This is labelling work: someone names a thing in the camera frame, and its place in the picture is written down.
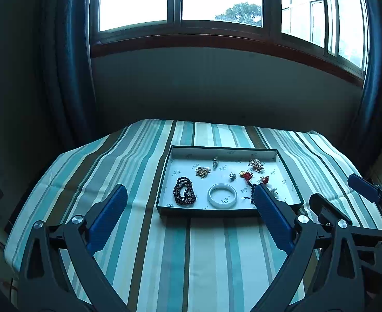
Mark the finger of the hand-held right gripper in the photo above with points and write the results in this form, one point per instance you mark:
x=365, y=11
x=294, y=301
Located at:
x=320, y=205
x=363, y=186

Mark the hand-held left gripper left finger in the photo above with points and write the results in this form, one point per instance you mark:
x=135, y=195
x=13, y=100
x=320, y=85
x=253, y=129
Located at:
x=108, y=214

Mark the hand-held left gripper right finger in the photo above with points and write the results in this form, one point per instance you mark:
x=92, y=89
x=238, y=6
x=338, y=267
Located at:
x=272, y=217

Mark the large round rhinestone brooch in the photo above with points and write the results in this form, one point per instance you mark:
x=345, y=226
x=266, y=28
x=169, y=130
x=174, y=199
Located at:
x=255, y=165

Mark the small silver brooch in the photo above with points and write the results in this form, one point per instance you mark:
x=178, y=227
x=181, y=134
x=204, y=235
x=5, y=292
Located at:
x=232, y=176

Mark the white lined shallow box tray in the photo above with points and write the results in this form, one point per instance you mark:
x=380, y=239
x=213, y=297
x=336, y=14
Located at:
x=191, y=162

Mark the small red charm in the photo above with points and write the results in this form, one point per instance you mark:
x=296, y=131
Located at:
x=265, y=179

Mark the red knot gold charm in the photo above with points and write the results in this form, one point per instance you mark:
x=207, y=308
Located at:
x=247, y=176

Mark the white jade bangle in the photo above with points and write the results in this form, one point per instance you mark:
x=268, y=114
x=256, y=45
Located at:
x=210, y=197

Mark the striped tablecloth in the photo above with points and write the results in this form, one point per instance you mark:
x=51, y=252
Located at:
x=178, y=266

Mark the dark blue curtain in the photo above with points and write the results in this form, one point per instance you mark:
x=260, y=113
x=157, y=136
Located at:
x=376, y=87
x=70, y=71

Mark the window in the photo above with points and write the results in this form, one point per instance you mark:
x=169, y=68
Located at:
x=135, y=0

